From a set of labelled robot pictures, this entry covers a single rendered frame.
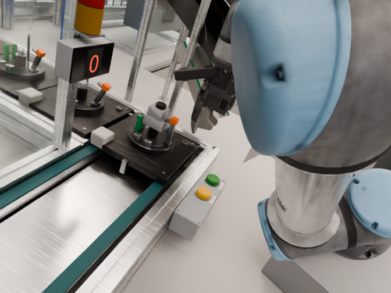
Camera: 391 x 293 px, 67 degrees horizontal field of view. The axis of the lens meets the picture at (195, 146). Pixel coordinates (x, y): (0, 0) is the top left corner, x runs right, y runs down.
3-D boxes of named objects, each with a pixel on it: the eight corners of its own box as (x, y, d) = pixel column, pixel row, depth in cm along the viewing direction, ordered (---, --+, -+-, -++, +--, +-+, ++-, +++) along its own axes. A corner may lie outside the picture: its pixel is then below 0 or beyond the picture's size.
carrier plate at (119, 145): (198, 149, 96) (201, 143, 95) (164, 186, 76) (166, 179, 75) (137, 116, 101) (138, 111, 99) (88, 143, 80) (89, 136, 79)
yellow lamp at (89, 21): (105, 34, 60) (109, 9, 58) (88, 36, 56) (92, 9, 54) (85, 24, 61) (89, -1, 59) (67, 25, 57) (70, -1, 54)
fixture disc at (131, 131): (181, 143, 92) (182, 138, 91) (159, 162, 80) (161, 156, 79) (142, 122, 94) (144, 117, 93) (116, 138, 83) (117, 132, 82)
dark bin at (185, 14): (235, 67, 102) (251, 52, 98) (218, 70, 92) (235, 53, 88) (188, 3, 105) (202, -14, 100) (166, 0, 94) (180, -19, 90)
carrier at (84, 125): (133, 114, 101) (141, 81, 94) (84, 140, 81) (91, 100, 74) (76, 84, 105) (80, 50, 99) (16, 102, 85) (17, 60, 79)
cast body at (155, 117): (168, 128, 86) (175, 106, 82) (160, 133, 82) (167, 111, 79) (144, 114, 87) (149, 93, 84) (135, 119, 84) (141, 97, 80)
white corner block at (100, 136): (113, 144, 83) (115, 132, 81) (102, 150, 80) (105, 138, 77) (99, 136, 84) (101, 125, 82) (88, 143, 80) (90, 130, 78)
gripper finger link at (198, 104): (194, 123, 74) (205, 92, 70) (188, 121, 75) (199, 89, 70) (201, 118, 78) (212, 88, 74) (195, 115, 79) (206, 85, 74)
